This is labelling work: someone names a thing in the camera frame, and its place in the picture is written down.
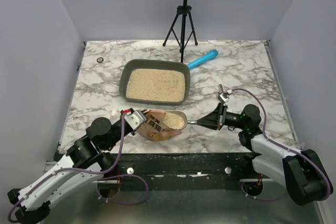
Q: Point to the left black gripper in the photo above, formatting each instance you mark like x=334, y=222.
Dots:
x=133, y=132

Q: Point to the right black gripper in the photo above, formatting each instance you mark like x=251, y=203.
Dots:
x=220, y=116

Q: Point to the silver metal scoop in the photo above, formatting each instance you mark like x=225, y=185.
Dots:
x=176, y=120

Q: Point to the pink cat litter bag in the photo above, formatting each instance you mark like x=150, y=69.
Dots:
x=153, y=127

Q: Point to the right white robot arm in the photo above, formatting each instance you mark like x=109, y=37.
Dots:
x=301, y=173

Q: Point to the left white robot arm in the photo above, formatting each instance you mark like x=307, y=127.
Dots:
x=87, y=160

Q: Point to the beige litter in box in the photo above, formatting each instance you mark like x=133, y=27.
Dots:
x=156, y=85

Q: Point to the grey plastic litter box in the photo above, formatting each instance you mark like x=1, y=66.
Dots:
x=135, y=64

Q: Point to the blue cylindrical flashlight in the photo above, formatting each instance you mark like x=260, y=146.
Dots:
x=203, y=59

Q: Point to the brown poker chip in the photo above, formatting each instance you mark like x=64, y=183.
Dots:
x=100, y=60

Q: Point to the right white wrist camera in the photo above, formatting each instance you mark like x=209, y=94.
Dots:
x=223, y=96

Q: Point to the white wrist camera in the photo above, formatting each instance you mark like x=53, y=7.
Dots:
x=133, y=121
x=223, y=96

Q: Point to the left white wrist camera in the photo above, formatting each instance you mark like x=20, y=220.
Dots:
x=133, y=121

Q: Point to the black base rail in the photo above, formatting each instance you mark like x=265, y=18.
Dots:
x=189, y=171

